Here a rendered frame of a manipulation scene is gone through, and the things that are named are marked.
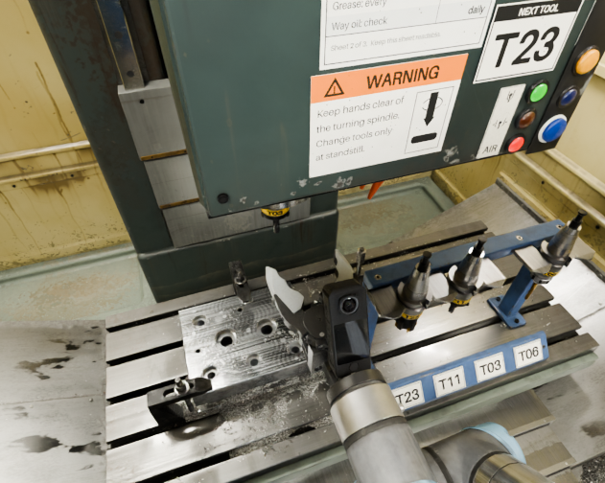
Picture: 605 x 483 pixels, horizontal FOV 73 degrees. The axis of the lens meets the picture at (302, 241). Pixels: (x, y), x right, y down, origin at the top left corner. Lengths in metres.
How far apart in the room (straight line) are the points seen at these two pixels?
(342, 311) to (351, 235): 1.34
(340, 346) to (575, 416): 1.00
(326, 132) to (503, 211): 1.34
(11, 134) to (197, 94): 1.26
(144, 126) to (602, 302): 1.38
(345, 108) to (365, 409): 0.31
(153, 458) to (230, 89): 0.82
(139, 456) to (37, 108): 1.04
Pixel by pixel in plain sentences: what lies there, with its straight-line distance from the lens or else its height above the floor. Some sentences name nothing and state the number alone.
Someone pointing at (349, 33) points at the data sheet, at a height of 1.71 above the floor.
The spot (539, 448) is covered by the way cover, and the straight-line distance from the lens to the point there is 1.32.
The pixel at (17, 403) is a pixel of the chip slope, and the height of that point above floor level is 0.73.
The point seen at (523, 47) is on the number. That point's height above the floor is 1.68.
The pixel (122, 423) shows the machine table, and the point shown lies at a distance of 1.07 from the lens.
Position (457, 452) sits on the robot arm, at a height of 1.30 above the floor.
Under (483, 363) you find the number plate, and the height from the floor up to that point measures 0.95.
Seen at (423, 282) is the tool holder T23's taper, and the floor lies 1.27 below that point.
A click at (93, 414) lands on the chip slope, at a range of 1.40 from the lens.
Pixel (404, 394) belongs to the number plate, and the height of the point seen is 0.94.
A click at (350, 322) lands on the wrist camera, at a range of 0.47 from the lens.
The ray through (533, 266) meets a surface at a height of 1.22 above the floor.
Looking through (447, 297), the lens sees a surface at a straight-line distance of 0.81.
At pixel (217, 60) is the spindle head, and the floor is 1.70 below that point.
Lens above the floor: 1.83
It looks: 46 degrees down
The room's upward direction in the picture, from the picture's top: straight up
